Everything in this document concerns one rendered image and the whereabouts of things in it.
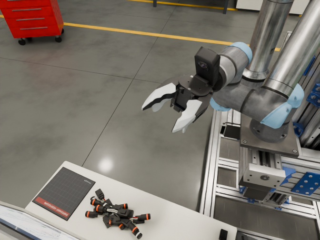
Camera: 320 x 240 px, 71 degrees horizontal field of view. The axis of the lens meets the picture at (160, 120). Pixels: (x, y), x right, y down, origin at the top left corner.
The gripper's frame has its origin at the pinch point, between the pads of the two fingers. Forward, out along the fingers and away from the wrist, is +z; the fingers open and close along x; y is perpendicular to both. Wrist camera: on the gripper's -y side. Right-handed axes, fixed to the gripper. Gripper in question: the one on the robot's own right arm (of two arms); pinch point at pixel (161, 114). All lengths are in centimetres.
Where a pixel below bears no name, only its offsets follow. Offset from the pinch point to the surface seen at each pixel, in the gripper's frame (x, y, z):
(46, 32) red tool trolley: 318, 170, -125
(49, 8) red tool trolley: 313, 135, -137
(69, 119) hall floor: 146, 167, -45
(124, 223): 0.2, 44.9, 10.5
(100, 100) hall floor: 147, 167, -88
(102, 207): 9.0, 45.2, 11.8
